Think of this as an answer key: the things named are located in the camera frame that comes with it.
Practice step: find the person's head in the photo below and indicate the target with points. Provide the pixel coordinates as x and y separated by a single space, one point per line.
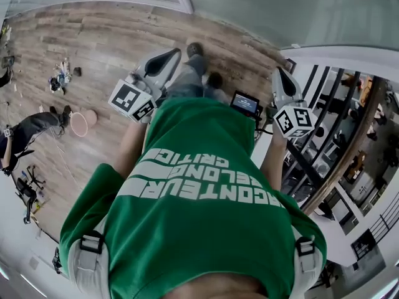
218 290

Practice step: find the person in green shirt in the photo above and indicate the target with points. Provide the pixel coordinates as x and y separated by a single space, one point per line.
199 216

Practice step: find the black office chair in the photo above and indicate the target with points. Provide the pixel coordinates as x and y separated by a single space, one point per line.
26 192

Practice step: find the small dark pouch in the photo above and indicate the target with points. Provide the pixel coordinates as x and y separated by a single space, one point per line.
77 71

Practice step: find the person's right forearm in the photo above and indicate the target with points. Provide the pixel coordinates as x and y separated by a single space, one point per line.
274 164

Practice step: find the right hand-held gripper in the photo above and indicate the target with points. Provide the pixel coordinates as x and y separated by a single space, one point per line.
294 121

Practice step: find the small black monitor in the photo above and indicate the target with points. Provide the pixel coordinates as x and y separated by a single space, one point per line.
244 102

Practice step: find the person's left leg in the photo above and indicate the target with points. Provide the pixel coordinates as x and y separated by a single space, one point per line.
187 76

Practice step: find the frosted glass door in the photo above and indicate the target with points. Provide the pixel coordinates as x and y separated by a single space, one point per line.
280 11

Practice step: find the person's leg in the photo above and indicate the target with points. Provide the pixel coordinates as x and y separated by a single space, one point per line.
218 93
187 76

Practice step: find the black railing with wooden handrail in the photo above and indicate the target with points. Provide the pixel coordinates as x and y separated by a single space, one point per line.
358 154

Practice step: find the black metal railing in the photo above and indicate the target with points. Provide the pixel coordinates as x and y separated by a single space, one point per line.
380 226

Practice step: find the clutter of bottles and tools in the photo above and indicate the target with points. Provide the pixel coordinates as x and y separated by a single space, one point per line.
59 78

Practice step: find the person's left forearm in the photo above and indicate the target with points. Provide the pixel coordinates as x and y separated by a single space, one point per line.
134 151

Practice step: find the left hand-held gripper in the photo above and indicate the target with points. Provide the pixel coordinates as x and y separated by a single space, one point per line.
124 100

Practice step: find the person's right black shoe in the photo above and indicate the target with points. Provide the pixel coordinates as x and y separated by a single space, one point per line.
215 80

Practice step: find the person's black shoe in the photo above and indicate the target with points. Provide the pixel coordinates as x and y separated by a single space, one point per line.
215 80
194 49

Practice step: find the person's right leg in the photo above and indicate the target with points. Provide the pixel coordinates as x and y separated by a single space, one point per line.
218 93

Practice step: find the person's left black shoe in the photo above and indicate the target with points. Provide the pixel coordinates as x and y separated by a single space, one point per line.
194 49

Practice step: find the pink waste basket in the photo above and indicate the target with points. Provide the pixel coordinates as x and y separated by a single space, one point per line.
88 117

